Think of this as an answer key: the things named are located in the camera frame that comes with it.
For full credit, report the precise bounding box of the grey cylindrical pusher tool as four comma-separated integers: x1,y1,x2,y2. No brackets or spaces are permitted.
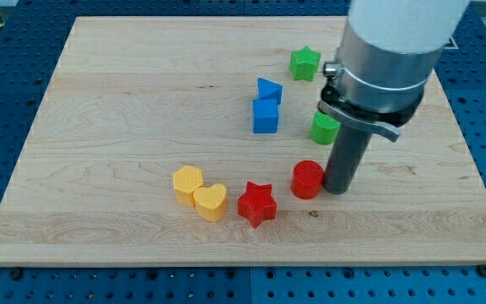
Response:
323,125,371,194

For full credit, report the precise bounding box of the green cylinder block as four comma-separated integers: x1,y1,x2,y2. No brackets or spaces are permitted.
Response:
310,111,341,145

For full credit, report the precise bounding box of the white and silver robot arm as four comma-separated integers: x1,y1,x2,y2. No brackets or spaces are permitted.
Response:
317,0,470,194

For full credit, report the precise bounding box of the green star block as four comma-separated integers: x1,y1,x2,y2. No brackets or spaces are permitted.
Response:
289,46,321,82

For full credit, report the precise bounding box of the red star block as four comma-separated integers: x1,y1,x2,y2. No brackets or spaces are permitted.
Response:
237,182,278,228

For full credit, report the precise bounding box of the red cylinder block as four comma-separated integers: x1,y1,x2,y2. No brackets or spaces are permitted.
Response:
290,160,324,199

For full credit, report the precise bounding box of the blue cube block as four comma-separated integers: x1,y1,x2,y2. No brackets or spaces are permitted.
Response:
252,99,278,133

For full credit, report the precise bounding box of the blue triangle block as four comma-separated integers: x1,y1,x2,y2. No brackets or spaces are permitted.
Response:
257,78,284,105

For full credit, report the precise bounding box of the yellow heart block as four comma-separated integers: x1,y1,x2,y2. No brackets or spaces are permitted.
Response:
193,183,228,222

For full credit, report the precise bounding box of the yellow hexagon block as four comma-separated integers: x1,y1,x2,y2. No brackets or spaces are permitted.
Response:
172,165,204,206

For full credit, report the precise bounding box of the wooden board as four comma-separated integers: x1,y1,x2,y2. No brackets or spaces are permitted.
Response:
0,17,486,268

